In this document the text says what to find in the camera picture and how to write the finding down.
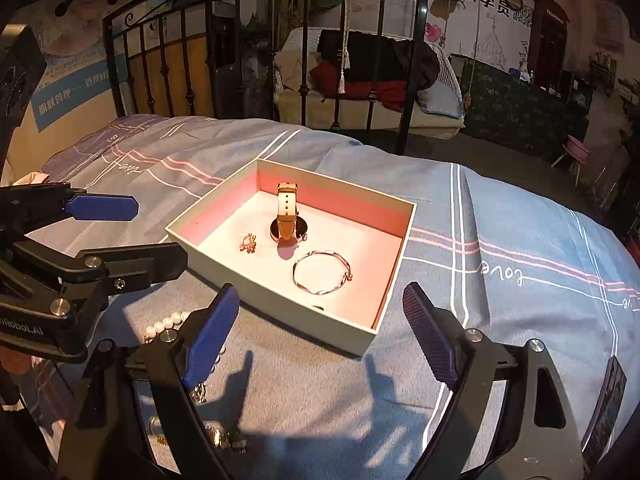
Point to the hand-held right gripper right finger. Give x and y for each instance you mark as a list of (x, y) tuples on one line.
[(431, 342)]

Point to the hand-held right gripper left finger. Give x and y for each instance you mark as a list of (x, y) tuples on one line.
[(214, 332)]

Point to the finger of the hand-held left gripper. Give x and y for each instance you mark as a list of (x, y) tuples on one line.
[(145, 260), (102, 207)]

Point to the white box with pink inside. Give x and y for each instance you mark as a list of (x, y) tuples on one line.
[(235, 225)]

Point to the pink cloth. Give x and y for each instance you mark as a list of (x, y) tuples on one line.
[(31, 178)]

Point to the gold brooch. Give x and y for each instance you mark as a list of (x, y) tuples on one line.
[(248, 244)]

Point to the gold jewelled ornament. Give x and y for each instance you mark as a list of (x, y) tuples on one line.
[(226, 439)]

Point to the blue plaid blanket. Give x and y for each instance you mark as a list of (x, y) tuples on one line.
[(500, 210)]

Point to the pink stool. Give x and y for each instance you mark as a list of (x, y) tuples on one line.
[(575, 147)]

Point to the light blue cushion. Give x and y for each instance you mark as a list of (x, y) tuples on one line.
[(440, 100)]

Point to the green floral covered counter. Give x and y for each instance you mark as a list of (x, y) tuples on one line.
[(520, 105)]

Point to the red cloth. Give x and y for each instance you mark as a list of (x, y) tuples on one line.
[(380, 94)]

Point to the black clothing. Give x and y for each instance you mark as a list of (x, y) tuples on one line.
[(370, 55)]

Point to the red phone booth model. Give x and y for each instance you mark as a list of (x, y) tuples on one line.
[(549, 40)]

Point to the blue wall poster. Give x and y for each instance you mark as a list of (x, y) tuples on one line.
[(70, 90)]

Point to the black metal bed frame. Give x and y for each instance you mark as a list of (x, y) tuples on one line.
[(410, 110)]

